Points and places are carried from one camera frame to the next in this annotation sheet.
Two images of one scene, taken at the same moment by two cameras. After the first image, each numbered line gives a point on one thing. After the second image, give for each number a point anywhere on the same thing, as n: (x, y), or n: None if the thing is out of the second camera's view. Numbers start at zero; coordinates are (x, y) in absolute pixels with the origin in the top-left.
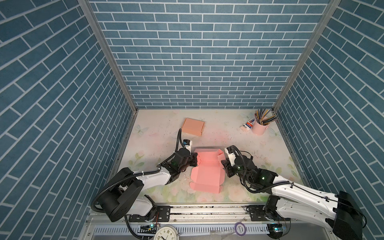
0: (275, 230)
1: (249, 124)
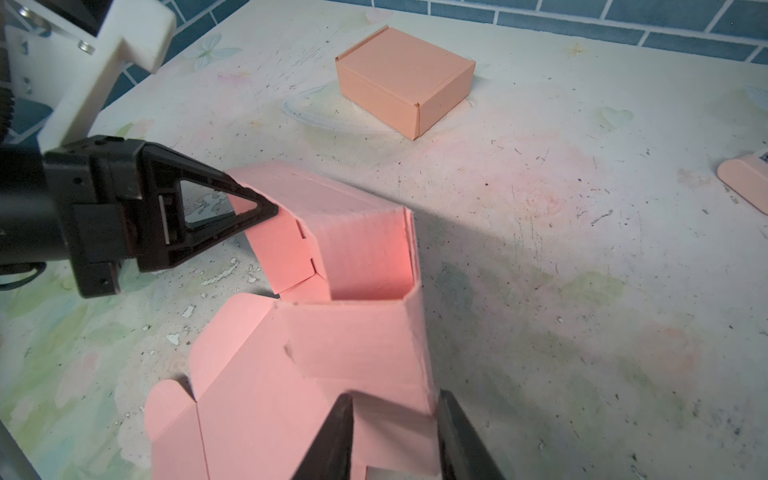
0: None
1: (748, 177)
